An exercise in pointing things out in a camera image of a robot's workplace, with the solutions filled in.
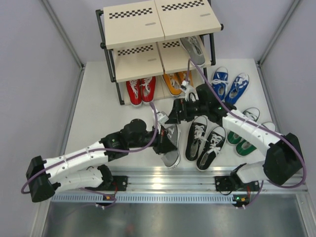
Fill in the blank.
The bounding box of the right black sneaker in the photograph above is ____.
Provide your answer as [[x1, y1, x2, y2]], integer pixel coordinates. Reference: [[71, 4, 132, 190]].
[[196, 126, 226, 171]]

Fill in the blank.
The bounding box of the grey aluminium corner post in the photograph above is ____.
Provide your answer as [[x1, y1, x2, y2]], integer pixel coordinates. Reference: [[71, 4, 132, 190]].
[[257, 0, 303, 68]]

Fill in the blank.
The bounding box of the left green sneaker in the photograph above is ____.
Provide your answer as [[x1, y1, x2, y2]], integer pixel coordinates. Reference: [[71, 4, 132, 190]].
[[227, 107, 260, 146]]

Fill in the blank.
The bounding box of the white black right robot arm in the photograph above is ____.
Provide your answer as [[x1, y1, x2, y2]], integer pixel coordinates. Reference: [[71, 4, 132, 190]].
[[166, 83, 307, 191]]

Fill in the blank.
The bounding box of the grey sneaker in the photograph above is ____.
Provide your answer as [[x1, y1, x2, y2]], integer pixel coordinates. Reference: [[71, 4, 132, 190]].
[[180, 36, 205, 67], [162, 124, 181, 169]]

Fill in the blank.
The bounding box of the right green sneaker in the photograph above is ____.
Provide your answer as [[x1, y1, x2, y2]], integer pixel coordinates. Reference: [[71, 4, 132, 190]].
[[236, 121, 277, 157]]

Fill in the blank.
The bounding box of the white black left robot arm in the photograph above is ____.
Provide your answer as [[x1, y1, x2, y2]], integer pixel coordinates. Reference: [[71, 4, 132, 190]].
[[25, 119, 180, 203]]

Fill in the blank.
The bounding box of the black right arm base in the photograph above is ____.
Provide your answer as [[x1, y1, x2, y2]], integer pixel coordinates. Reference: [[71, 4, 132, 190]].
[[214, 163, 260, 195]]

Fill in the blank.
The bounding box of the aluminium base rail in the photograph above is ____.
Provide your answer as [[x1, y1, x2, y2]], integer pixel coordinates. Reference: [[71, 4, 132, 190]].
[[40, 148, 309, 204]]

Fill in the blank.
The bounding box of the orange sneaker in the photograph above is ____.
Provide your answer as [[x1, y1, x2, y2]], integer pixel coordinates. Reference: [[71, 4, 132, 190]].
[[163, 73, 182, 97], [177, 71, 191, 83]]

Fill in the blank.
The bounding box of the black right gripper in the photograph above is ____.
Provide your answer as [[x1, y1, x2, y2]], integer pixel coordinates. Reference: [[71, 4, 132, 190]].
[[165, 98, 208, 125]]

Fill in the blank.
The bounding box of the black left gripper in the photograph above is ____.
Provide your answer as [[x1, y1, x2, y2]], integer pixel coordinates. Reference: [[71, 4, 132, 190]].
[[128, 124, 177, 155]]

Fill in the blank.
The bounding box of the black sneaker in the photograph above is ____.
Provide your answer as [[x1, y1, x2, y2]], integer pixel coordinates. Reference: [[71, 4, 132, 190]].
[[185, 116, 208, 162], [196, 126, 226, 171]]

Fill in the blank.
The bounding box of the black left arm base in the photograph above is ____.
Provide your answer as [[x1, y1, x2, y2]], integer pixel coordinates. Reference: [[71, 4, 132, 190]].
[[85, 176, 128, 192]]

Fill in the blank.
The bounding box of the green sneaker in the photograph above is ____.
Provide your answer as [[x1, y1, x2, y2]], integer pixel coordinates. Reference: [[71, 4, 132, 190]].
[[236, 121, 277, 157], [227, 107, 260, 146]]

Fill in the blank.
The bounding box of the left blue sneaker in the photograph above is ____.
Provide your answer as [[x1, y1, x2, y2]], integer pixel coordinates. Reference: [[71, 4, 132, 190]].
[[210, 67, 229, 101]]

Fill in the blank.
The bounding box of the beige black shoe shelf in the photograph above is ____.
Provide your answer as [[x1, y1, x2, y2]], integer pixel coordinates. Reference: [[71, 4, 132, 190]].
[[95, 0, 224, 105]]

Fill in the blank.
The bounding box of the blue sneaker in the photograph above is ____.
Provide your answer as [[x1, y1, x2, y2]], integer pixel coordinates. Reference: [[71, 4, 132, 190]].
[[224, 73, 250, 105], [210, 67, 229, 101]]

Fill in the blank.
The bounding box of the left black sneaker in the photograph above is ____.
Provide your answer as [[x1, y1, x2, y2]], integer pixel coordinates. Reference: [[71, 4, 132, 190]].
[[185, 116, 208, 162]]

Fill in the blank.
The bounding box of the red sneaker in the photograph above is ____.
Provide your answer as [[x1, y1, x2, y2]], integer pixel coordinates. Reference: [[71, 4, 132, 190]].
[[141, 77, 157, 104], [126, 79, 142, 107]]

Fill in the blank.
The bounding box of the left grey corner post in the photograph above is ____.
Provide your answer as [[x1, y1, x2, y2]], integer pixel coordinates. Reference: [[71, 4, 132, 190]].
[[40, 0, 84, 70]]

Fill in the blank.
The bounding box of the right blue sneaker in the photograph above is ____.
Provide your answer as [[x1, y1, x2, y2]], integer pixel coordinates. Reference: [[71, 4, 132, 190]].
[[224, 73, 250, 105]]

